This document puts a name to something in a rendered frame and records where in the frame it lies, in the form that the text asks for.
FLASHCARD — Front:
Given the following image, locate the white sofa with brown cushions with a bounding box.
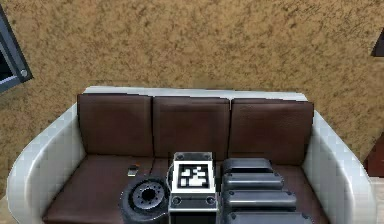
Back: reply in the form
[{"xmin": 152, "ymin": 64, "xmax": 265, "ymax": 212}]
[{"xmin": 6, "ymin": 85, "xmax": 378, "ymax": 224}]

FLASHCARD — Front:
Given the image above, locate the dark red-brown cabinet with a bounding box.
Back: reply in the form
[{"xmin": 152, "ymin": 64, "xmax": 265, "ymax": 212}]
[{"xmin": 363, "ymin": 133, "xmax": 384, "ymax": 178}]

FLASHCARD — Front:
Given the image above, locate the dark framed window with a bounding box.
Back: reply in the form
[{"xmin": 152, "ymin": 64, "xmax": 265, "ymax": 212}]
[{"xmin": 0, "ymin": 4, "xmax": 34, "ymax": 94}]

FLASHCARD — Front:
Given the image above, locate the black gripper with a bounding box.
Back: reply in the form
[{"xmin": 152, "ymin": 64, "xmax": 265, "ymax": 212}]
[{"xmin": 119, "ymin": 177, "xmax": 171, "ymax": 224}]

